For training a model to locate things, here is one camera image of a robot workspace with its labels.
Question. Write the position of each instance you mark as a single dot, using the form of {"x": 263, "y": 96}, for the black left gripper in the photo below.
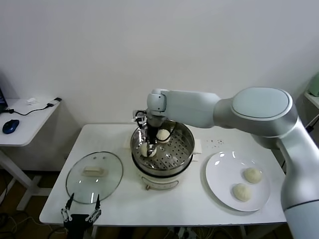
{"x": 74, "y": 224}

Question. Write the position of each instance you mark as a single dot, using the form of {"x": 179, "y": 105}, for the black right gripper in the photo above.
{"x": 152, "y": 132}

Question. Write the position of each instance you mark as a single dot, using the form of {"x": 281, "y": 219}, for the white steamed baozi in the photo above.
{"x": 164, "y": 135}
{"x": 242, "y": 192}
{"x": 253, "y": 175}
{"x": 144, "y": 150}

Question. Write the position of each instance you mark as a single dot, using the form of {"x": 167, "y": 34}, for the glass pot lid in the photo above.
{"x": 99, "y": 184}

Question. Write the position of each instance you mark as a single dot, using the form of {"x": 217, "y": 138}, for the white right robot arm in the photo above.
{"x": 189, "y": 107}

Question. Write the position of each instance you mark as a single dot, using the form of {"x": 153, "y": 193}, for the steel steamer basket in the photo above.
{"x": 179, "y": 149}

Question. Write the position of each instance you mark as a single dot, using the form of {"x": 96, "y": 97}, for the scattered dark crumbs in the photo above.
{"x": 219, "y": 142}

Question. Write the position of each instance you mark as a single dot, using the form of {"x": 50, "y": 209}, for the white round plate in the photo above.
{"x": 224, "y": 174}

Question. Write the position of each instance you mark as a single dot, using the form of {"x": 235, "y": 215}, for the white power strip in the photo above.
{"x": 185, "y": 234}

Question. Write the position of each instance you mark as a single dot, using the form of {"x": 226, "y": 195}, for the white side desk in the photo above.
{"x": 30, "y": 124}

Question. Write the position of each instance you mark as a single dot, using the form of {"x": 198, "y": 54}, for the blue computer mouse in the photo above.
{"x": 11, "y": 125}

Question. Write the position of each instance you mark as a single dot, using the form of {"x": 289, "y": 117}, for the crumpled white tissue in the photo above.
{"x": 32, "y": 100}

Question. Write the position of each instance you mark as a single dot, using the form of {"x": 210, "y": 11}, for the dark laptop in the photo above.
{"x": 2, "y": 97}

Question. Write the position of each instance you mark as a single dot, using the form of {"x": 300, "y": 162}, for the white shelf board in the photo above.
{"x": 314, "y": 99}

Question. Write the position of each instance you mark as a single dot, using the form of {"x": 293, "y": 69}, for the pale green container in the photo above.
{"x": 315, "y": 87}

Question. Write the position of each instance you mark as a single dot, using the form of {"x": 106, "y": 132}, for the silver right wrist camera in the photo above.
{"x": 139, "y": 116}

